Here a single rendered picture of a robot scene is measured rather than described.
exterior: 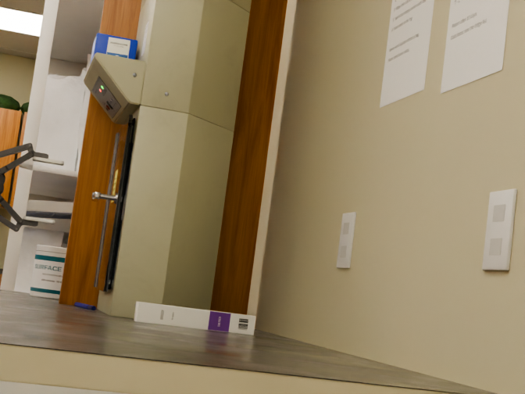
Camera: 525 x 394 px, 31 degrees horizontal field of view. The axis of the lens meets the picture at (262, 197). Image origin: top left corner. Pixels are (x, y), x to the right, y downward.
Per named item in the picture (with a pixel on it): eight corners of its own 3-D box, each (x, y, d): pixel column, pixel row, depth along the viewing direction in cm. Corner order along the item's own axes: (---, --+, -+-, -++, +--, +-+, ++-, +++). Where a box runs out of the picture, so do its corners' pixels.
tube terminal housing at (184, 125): (193, 320, 245) (233, 30, 253) (221, 329, 214) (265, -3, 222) (96, 309, 239) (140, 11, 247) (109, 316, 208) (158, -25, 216)
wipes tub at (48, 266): (73, 299, 286) (80, 250, 288) (76, 302, 274) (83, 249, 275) (28, 295, 283) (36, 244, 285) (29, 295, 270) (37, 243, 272)
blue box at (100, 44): (127, 83, 241) (133, 48, 242) (133, 76, 231) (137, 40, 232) (87, 76, 238) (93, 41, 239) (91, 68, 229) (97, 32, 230)
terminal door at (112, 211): (98, 288, 238) (121, 132, 243) (107, 291, 209) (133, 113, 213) (94, 288, 238) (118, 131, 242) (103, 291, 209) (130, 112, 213)
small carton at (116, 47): (126, 69, 225) (130, 45, 226) (126, 65, 221) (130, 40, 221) (105, 66, 225) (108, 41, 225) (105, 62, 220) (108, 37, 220)
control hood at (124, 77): (123, 125, 244) (128, 87, 245) (140, 105, 213) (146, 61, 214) (77, 117, 241) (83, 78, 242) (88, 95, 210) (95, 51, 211)
